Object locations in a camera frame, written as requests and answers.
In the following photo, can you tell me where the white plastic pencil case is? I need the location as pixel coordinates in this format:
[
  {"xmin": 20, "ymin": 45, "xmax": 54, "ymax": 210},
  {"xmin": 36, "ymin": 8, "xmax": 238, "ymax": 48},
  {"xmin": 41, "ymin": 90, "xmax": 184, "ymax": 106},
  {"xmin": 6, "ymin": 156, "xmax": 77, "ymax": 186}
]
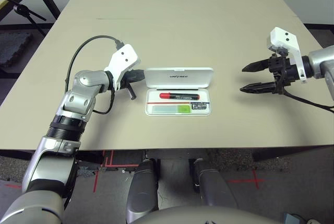
[{"xmin": 144, "ymin": 67, "xmax": 215, "ymax": 117}]

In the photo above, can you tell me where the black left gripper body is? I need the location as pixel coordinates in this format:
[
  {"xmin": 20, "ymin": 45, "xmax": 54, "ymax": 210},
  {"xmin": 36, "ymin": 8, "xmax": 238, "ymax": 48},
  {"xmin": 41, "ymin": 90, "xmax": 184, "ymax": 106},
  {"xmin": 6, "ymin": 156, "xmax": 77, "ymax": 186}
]
[{"xmin": 121, "ymin": 69, "xmax": 135, "ymax": 89}]

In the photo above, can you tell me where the grey robot right leg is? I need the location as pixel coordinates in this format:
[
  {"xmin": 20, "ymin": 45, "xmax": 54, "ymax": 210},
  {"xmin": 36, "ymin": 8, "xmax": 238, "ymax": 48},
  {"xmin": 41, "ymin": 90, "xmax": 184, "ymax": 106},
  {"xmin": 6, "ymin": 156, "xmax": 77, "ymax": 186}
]
[{"xmin": 191, "ymin": 158, "xmax": 238, "ymax": 209}]

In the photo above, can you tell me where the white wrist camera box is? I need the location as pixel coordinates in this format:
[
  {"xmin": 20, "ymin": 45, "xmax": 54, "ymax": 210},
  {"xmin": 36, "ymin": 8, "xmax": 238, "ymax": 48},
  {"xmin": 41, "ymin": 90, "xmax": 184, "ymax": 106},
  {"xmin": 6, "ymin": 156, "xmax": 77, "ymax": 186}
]
[
  {"xmin": 269, "ymin": 26, "xmax": 309, "ymax": 85},
  {"xmin": 103, "ymin": 43, "xmax": 142, "ymax": 91}
]

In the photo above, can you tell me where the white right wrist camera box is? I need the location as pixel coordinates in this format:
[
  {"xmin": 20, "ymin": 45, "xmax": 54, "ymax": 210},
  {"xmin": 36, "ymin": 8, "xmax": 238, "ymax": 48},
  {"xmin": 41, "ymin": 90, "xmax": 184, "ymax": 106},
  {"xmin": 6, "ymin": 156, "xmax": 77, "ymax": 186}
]
[{"xmin": 269, "ymin": 26, "xmax": 309, "ymax": 85}]

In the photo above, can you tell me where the black tripod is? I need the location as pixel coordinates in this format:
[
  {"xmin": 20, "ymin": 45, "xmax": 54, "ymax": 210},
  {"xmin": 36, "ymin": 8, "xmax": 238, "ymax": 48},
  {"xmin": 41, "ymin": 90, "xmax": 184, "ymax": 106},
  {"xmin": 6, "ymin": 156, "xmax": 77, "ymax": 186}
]
[{"xmin": 0, "ymin": 0, "xmax": 48, "ymax": 37}]

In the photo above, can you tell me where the dark speckled carpet tile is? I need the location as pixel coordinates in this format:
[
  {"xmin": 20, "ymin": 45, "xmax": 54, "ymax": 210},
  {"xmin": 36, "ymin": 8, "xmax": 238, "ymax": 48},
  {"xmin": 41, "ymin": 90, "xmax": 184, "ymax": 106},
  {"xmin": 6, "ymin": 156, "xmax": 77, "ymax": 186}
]
[{"xmin": 206, "ymin": 148, "xmax": 292, "ymax": 173}]

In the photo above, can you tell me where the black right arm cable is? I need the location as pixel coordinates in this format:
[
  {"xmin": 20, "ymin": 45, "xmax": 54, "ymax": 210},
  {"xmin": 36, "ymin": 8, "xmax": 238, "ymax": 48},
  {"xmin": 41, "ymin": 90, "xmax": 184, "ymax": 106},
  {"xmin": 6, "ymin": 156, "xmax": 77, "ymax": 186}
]
[{"xmin": 282, "ymin": 89, "xmax": 334, "ymax": 114}]

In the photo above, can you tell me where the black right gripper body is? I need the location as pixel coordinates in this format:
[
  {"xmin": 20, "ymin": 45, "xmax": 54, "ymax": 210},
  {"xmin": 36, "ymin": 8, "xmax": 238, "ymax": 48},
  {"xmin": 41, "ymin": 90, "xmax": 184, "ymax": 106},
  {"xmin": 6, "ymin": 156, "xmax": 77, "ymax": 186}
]
[{"xmin": 267, "ymin": 53, "xmax": 299, "ymax": 96}]

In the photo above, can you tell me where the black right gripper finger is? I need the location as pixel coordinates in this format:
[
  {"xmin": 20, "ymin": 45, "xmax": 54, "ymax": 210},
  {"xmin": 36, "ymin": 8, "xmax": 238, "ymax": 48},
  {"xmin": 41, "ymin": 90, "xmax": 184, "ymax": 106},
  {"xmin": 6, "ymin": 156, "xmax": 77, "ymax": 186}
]
[
  {"xmin": 241, "ymin": 59, "xmax": 271, "ymax": 73},
  {"xmin": 239, "ymin": 81, "xmax": 278, "ymax": 94}
]

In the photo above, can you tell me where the grey blue box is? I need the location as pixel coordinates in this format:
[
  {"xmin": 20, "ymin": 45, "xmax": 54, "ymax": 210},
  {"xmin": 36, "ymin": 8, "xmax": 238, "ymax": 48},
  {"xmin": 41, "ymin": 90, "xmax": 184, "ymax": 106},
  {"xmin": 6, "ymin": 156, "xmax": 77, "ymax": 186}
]
[{"xmin": 282, "ymin": 211, "xmax": 307, "ymax": 224}]

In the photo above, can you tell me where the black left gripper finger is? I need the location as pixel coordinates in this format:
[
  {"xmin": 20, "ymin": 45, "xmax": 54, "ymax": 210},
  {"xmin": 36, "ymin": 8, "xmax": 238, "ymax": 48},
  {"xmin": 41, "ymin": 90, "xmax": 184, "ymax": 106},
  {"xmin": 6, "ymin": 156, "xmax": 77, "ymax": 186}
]
[
  {"xmin": 126, "ymin": 82, "xmax": 137, "ymax": 101},
  {"xmin": 133, "ymin": 69, "xmax": 146, "ymax": 82}
]

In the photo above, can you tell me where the black marker with red cap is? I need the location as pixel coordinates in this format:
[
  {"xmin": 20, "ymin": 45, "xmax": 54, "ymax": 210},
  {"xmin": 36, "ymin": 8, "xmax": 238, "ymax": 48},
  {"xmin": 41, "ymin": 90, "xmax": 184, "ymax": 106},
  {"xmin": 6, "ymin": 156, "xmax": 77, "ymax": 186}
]
[{"xmin": 159, "ymin": 91, "xmax": 201, "ymax": 101}]

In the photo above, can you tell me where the translucent highlighter with green cap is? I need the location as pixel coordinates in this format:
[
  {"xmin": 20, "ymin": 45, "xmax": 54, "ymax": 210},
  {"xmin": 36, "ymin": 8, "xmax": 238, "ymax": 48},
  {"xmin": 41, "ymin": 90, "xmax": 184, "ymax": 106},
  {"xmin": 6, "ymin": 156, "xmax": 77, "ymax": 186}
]
[{"xmin": 151, "ymin": 104, "xmax": 192, "ymax": 114}]

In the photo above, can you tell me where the dark foam mat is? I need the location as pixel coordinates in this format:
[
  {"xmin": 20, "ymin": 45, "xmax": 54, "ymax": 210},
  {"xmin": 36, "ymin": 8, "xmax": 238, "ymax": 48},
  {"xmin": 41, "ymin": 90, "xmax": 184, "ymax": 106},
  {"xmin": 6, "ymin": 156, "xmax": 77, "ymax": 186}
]
[{"xmin": 0, "ymin": 31, "xmax": 35, "ymax": 68}]

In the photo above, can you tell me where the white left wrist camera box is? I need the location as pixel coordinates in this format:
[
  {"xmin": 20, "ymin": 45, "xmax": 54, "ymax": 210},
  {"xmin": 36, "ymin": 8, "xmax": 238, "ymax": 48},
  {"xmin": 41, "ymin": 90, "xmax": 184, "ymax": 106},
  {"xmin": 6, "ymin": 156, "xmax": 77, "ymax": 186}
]
[{"xmin": 103, "ymin": 43, "xmax": 142, "ymax": 91}]

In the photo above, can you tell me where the grey robot leg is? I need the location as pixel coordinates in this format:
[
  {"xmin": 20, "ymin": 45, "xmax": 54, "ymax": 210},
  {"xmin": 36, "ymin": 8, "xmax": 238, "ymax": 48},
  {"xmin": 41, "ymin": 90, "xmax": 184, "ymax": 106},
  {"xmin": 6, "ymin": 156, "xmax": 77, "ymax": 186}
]
[
  {"xmin": 125, "ymin": 159, "xmax": 161, "ymax": 218},
  {"xmin": 191, "ymin": 158, "xmax": 238, "ymax": 209}
]

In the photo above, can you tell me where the beige robot torso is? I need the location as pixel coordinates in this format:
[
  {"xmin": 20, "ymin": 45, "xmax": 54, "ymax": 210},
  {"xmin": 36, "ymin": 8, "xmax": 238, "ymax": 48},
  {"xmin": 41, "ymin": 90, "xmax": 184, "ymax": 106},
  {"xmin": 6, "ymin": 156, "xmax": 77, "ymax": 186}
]
[{"xmin": 124, "ymin": 206, "xmax": 288, "ymax": 224}]

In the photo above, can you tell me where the grey robot left leg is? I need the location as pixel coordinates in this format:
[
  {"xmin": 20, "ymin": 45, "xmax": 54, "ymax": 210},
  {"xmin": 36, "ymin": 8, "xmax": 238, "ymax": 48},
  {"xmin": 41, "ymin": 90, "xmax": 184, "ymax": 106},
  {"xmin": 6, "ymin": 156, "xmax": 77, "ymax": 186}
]
[{"xmin": 125, "ymin": 159, "xmax": 161, "ymax": 218}]

